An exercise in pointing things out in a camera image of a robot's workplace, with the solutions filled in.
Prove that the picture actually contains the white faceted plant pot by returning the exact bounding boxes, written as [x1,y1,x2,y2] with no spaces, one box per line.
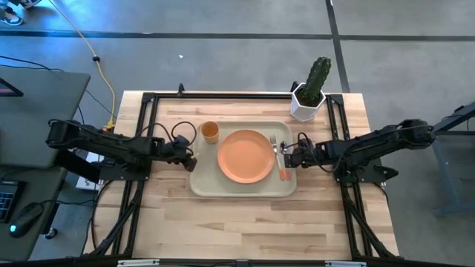
[289,82,327,123]

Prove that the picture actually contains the black floor cable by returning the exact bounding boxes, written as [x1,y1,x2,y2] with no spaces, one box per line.
[0,54,117,120]

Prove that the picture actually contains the orange plastic cup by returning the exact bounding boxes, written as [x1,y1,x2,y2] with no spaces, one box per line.
[200,121,220,145]

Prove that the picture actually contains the black computer mouse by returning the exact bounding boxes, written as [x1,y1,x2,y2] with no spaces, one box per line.
[8,202,45,239]

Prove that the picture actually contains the person's shoe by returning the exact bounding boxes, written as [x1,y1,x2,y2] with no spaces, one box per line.
[0,5,25,27]

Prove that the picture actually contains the yellow cable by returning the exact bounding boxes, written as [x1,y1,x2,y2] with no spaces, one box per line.
[47,0,117,131]

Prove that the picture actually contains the spoon with orange handle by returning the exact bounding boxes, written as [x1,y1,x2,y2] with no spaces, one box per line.
[280,140,292,182]

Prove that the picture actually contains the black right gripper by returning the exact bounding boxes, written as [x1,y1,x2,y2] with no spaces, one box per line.
[280,140,317,168]

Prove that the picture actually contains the black keyboard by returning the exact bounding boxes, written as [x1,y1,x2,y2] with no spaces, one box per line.
[0,180,20,224]

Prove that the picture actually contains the orange round plate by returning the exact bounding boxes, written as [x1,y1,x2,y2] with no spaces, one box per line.
[217,128,276,185]

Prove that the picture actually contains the fork with orange handle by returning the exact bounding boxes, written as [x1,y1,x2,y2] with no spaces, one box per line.
[269,134,287,182]

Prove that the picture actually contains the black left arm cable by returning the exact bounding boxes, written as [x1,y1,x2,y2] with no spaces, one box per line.
[137,120,198,149]

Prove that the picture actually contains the grey desk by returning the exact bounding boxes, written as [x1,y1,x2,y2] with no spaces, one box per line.
[0,66,92,263]

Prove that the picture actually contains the black aluminium table frame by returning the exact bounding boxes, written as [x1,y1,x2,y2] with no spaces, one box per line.
[83,90,400,263]

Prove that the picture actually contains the white power strip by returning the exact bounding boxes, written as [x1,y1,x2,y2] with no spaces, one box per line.
[75,151,105,191]

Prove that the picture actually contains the white metal bracket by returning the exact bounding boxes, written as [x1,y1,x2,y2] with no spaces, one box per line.
[117,259,161,267]
[324,260,368,267]

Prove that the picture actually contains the green cactus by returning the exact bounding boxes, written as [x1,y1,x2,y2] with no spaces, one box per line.
[298,56,333,108]

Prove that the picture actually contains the beige plastic tray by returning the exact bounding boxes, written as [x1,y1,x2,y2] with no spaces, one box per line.
[189,120,298,198]

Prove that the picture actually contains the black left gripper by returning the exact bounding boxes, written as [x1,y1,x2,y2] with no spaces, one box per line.
[162,135,199,173]

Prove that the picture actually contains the black laptop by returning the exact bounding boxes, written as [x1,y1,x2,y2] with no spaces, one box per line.
[0,76,24,98]

